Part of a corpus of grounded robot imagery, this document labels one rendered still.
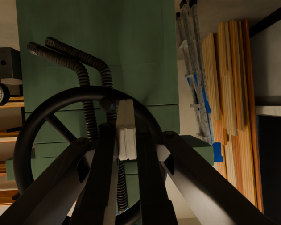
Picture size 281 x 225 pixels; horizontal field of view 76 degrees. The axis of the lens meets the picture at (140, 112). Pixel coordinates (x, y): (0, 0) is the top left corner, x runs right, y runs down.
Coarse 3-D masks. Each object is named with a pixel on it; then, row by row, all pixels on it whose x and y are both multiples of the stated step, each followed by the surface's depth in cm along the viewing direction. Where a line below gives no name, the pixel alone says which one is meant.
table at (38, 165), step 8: (184, 136) 71; (192, 136) 70; (192, 144) 57; (200, 144) 56; (208, 144) 56; (32, 152) 58; (200, 152) 54; (208, 152) 54; (8, 160) 51; (32, 160) 51; (40, 160) 51; (48, 160) 51; (128, 160) 44; (136, 160) 44; (208, 160) 54; (8, 168) 51; (32, 168) 51; (40, 168) 51; (128, 168) 43; (136, 168) 43; (8, 176) 51
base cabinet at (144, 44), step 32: (32, 0) 49; (64, 0) 49; (96, 0) 50; (128, 0) 50; (160, 0) 51; (32, 32) 49; (64, 32) 50; (96, 32) 50; (128, 32) 51; (160, 32) 51; (32, 64) 50; (128, 64) 51; (160, 64) 52; (32, 96) 50; (160, 96) 52
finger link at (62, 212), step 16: (80, 144) 12; (64, 160) 11; (48, 176) 9; (64, 176) 10; (80, 176) 12; (32, 192) 8; (48, 192) 8; (64, 192) 10; (80, 192) 11; (16, 208) 8; (32, 208) 8; (48, 208) 8; (64, 208) 10; (0, 224) 7; (16, 224) 7; (32, 224) 7; (48, 224) 8
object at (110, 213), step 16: (112, 128) 13; (112, 144) 12; (96, 160) 10; (112, 160) 10; (96, 176) 9; (112, 176) 10; (96, 192) 8; (112, 192) 9; (80, 208) 7; (96, 208) 7; (112, 208) 9; (80, 224) 6; (96, 224) 6; (112, 224) 8
